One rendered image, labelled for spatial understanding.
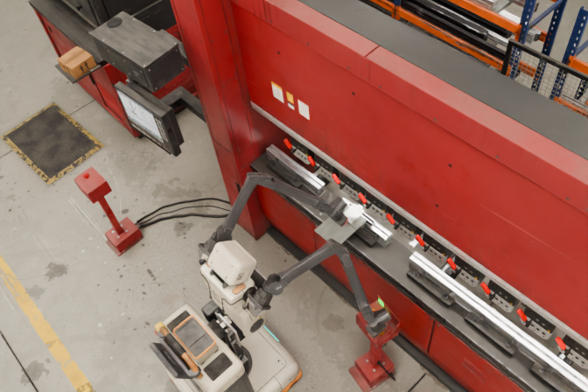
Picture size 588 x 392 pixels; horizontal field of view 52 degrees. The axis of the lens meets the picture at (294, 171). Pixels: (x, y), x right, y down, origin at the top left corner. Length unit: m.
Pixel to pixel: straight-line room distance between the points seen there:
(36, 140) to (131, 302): 2.08
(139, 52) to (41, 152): 2.75
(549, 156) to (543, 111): 0.22
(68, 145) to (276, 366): 3.01
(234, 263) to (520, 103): 1.55
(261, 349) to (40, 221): 2.35
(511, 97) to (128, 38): 2.08
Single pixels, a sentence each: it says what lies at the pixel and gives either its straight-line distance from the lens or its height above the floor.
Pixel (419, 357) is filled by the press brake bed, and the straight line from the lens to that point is 4.25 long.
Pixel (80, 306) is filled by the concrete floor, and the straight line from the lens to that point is 4.88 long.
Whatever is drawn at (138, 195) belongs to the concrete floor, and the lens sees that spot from 5.28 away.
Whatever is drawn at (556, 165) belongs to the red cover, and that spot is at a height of 2.30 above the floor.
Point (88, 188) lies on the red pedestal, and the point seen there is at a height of 0.80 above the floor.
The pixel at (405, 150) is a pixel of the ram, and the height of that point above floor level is 1.86.
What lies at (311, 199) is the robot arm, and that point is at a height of 1.30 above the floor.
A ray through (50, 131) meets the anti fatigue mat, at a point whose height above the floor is 0.01.
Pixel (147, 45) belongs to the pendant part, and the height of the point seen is 1.95.
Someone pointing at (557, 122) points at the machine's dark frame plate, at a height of 2.30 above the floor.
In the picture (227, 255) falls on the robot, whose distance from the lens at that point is 3.09.
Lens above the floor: 4.00
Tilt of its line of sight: 51 degrees down
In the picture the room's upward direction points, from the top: 8 degrees counter-clockwise
